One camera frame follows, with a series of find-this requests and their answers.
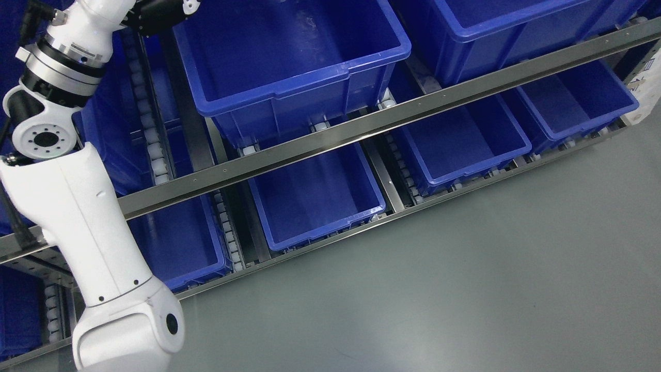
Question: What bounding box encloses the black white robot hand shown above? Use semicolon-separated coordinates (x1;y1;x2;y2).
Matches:
77;0;202;38

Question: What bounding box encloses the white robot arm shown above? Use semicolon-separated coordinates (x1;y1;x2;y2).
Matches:
2;1;200;371

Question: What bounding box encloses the blue bin upper middle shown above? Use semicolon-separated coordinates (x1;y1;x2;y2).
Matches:
173;1;412;148

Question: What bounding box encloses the blue bin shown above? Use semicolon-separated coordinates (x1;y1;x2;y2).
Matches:
391;94;532;197
75;29;176;197
173;1;412;148
500;60;639;154
248;143;386;252
128;195;233;293
390;0;649;87

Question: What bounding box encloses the metal roller shelf rack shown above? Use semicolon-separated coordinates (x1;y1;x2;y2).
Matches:
0;17;661;369

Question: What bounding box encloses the blue bin lower middle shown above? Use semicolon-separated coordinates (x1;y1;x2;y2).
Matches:
248;143;386;252

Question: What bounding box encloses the blue bin upper left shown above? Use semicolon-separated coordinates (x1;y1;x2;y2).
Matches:
75;29;176;197

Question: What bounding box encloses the blue bin lower left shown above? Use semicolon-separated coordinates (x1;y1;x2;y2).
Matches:
128;195;233;293

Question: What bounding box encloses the blue bin bottom left corner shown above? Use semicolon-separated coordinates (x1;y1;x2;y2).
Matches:
1;266;43;362

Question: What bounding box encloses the blue bin upper right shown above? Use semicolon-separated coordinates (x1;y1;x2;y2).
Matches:
390;0;649;87

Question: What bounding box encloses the blue bin lower right centre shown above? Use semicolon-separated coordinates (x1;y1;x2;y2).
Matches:
391;94;532;197

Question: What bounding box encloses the blue bin lower far right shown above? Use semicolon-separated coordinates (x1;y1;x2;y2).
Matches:
500;60;639;154

